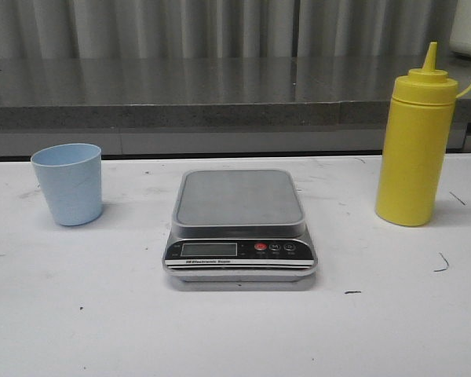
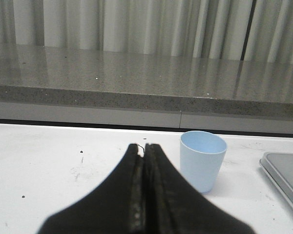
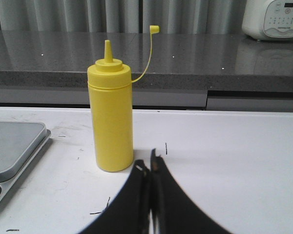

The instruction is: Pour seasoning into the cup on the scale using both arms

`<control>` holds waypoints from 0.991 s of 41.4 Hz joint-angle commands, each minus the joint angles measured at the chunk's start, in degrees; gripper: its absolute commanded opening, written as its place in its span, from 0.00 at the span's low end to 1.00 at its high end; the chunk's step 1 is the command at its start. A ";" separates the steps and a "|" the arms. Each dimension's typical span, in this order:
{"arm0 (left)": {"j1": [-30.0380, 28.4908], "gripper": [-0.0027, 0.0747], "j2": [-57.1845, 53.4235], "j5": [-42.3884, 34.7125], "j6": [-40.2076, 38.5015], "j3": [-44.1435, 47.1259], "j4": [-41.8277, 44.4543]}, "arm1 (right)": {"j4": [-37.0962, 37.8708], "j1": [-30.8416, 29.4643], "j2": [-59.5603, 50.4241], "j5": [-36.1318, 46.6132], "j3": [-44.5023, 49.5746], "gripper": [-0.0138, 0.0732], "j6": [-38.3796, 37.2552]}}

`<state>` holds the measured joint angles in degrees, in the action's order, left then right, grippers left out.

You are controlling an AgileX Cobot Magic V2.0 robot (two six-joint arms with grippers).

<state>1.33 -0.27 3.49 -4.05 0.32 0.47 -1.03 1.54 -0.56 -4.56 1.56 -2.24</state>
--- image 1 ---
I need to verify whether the silver digital kitchen scale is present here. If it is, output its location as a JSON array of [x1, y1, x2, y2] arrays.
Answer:
[[162, 169, 318, 285]]

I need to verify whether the light blue plastic cup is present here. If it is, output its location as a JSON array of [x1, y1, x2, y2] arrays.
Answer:
[[31, 143, 103, 226]]

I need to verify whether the stainless steel counter shelf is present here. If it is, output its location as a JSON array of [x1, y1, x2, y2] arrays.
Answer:
[[0, 54, 471, 158]]

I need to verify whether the yellow squeeze bottle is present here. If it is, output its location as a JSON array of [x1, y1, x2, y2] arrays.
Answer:
[[375, 42, 471, 227]]

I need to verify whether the white container in background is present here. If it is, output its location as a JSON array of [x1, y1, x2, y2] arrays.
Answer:
[[449, 0, 471, 58]]

